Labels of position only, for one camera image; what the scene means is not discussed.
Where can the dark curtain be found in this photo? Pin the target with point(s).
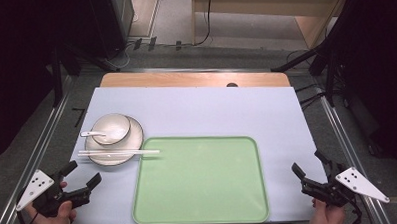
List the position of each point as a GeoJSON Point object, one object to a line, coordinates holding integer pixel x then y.
{"type": "Point", "coordinates": [18, 65]}
{"type": "Point", "coordinates": [381, 69]}

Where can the green plastic tray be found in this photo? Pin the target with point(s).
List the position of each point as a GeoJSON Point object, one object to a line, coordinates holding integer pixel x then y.
{"type": "Point", "coordinates": [199, 182]}

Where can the white plate with dark rim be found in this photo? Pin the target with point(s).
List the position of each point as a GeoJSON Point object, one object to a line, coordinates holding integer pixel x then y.
{"type": "Point", "coordinates": [135, 138]}

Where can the white chopstick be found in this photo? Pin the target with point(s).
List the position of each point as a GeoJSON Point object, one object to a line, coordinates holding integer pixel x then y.
{"type": "Point", "coordinates": [101, 155]}
{"type": "Point", "coordinates": [104, 151]}

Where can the white bowl with dark rim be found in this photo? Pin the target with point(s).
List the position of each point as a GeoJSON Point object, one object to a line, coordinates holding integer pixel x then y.
{"type": "Point", "coordinates": [115, 123]}

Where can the pale table mat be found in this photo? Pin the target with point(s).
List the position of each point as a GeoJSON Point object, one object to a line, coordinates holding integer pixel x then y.
{"type": "Point", "coordinates": [203, 108]}

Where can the white ceramic spoon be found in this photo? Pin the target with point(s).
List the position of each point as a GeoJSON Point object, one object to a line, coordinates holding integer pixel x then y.
{"type": "Point", "coordinates": [91, 133]}

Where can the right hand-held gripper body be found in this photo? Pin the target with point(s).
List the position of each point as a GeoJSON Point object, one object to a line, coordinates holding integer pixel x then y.
{"type": "Point", "coordinates": [336, 190]}

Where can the aluminium rail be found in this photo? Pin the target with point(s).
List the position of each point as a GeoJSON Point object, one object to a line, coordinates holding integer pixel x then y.
{"type": "Point", "coordinates": [351, 153]}
{"type": "Point", "coordinates": [34, 157]}
{"type": "Point", "coordinates": [198, 69]}

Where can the person's right hand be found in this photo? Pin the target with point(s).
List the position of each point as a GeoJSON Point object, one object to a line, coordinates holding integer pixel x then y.
{"type": "Point", "coordinates": [327, 216]}

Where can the black cabinet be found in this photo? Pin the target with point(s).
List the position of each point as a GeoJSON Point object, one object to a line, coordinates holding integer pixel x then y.
{"type": "Point", "coordinates": [113, 25]}

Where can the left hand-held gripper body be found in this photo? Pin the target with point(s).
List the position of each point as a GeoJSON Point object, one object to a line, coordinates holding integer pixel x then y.
{"type": "Point", "coordinates": [48, 200]}

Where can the light wooden furniture frame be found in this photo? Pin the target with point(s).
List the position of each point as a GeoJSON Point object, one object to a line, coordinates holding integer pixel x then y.
{"type": "Point", "coordinates": [309, 8]}

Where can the black metal stand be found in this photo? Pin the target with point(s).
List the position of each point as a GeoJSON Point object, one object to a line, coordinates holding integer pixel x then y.
{"type": "Point", "coordinates": [56, 77]}
{"type": "Point", "coordinates": [330, 74]}

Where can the person's left hand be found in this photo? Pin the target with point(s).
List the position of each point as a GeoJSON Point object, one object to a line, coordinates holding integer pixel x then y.
{"type": "Point", "coordinates": [55, 223]}

